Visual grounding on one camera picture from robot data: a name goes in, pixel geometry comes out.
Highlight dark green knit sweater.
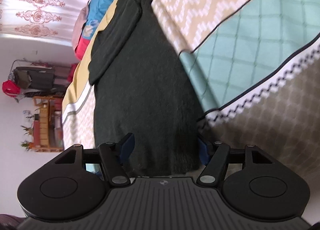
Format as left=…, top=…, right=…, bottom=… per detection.
left=88, top=0, right=203, bottom=176

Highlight hanging dark clothes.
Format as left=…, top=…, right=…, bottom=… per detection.
left=13, top=66, right=71, bottom=95

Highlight wooden shelf unit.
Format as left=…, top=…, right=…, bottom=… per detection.
left=30, top=96, right=64, bottom=153

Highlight patterned beige yellow bed sheet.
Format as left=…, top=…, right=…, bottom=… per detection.
left=61, top=0, right=320, bottom=220

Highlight pink pillow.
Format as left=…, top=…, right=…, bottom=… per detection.
left=71, top=4, right=89, bottom=53

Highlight pink floral curtain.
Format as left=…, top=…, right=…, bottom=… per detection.
left=1, top=0, right=89, bottom=43

